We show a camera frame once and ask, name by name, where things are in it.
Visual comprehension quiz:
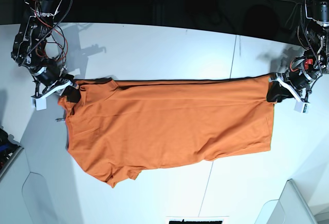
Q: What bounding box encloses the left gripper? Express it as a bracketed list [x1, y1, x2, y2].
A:
[266, 71, 321, 103]

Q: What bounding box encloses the white side panel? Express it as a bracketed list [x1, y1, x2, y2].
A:
[255, 179, 317, 224]

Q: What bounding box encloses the orange t-shirt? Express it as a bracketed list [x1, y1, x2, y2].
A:
[58, 76, 274, 186]

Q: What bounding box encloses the black white marker card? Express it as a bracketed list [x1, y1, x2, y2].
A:
[164, 216, 229, 224]

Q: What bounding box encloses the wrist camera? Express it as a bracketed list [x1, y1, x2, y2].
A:
[294, 101, 309, 114]
[31, 97, 47, 111]

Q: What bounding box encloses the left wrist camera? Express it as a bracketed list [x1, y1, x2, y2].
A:
[294, 101, 309, 114]

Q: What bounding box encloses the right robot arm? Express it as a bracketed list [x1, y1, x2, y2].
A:
[11, 0, 78, 110]

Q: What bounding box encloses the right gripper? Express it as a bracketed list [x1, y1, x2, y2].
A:
[32, 66, 81, 105]

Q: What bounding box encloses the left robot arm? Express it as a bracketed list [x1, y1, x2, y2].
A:
[266, 0, 328, 104]

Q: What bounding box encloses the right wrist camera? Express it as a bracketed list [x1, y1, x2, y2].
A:
[31, 97, 47, 111]

